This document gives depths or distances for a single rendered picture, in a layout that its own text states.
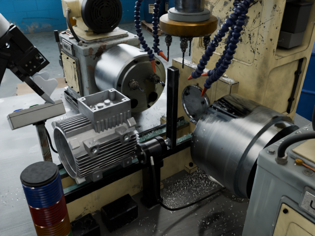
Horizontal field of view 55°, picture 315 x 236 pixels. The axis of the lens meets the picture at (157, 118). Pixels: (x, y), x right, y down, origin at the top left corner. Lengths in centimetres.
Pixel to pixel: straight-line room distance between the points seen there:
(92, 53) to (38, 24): 514
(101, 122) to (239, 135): 37
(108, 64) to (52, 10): 523
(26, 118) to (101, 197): 34
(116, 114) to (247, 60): 50
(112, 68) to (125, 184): 45
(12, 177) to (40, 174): 71
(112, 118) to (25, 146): 59
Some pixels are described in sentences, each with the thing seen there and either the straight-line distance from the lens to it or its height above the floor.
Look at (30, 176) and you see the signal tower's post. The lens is 53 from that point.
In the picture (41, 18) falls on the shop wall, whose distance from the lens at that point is 642.
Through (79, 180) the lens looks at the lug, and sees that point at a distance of 89.
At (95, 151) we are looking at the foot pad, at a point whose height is 105.
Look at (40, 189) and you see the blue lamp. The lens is 52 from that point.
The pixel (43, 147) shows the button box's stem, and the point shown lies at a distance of 112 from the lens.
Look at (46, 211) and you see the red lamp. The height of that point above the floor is 116.
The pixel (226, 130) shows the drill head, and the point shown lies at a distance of 78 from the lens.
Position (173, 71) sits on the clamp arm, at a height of 125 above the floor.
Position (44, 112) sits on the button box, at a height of 106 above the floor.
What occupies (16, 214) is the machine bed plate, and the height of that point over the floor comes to 80.
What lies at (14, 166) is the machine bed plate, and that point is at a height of 80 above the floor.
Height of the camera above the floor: 154
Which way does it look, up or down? 31 degrees down
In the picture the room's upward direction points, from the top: straight up
